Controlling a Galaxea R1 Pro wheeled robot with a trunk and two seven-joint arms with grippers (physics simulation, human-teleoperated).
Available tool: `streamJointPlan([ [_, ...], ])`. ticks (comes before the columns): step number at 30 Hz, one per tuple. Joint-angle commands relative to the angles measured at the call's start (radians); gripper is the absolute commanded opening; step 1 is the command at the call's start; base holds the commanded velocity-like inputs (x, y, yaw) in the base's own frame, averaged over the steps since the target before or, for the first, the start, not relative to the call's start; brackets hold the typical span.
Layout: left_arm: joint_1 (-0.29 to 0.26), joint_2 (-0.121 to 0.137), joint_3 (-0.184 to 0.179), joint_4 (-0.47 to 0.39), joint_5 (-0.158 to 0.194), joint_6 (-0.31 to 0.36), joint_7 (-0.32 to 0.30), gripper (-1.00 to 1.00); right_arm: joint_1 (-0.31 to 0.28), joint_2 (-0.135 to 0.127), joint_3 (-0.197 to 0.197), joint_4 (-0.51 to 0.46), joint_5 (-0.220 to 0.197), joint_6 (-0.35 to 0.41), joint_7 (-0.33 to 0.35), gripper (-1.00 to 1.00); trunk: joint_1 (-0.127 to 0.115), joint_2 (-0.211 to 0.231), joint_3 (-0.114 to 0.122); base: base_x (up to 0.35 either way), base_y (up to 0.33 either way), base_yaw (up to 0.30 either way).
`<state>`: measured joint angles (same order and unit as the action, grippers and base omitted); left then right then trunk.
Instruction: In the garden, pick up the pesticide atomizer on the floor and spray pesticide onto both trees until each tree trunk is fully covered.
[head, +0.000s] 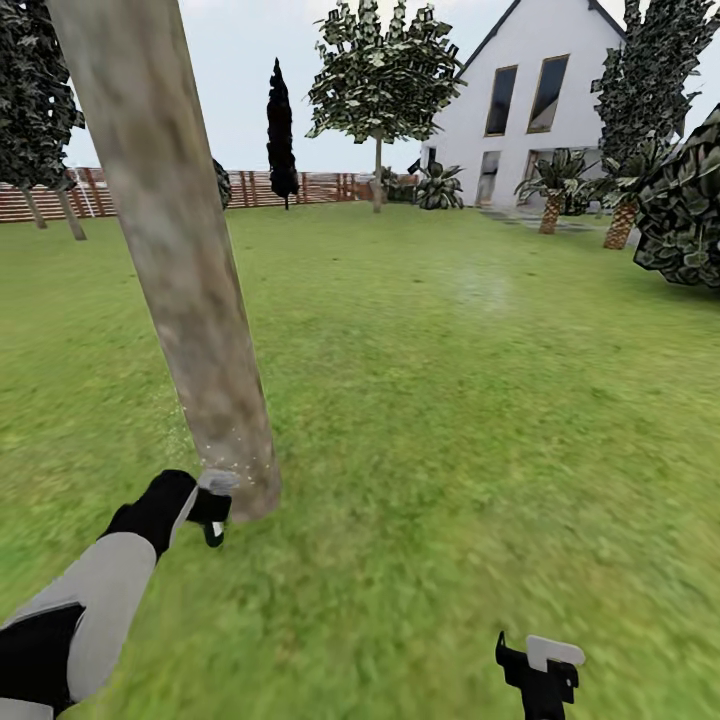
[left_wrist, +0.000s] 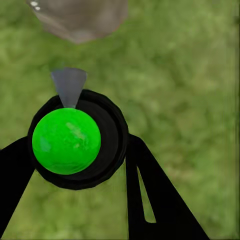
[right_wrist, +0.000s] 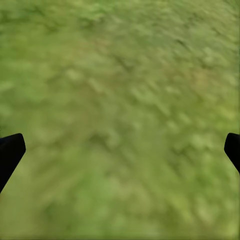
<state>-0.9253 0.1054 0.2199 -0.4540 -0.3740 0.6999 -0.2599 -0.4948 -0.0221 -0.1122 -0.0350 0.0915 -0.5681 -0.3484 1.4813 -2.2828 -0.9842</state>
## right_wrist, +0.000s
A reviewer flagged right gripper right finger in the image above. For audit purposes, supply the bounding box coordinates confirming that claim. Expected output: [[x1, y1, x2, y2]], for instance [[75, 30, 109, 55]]
[[224, 132, 240, 173]]

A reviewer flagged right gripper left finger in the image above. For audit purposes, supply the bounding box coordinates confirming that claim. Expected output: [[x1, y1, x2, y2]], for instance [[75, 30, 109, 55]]
[[0, 133, 26, 193]]

